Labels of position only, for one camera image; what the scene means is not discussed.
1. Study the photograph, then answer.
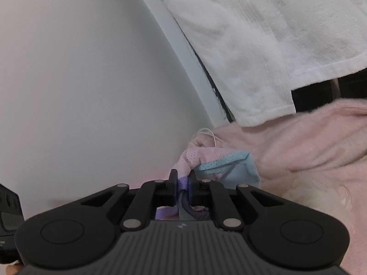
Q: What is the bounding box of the white towel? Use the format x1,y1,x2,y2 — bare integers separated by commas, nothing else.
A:
143,0,367,128

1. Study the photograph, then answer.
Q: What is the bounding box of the thin white cord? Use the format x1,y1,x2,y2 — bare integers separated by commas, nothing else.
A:
197,128,228,149

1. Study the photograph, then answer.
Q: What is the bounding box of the pink fleece blanket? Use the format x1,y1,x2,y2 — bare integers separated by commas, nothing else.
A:
191,97,367,275

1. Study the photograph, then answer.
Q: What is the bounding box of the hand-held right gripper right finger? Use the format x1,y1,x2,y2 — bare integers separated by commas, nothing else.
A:
188,170,284,232

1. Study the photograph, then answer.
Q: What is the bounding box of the pink blue purple mesh shirt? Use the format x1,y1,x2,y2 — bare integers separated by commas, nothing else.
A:
155,146,262,222

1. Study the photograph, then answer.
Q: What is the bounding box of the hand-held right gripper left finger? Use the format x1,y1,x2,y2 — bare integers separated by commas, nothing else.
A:
80,169,179,232

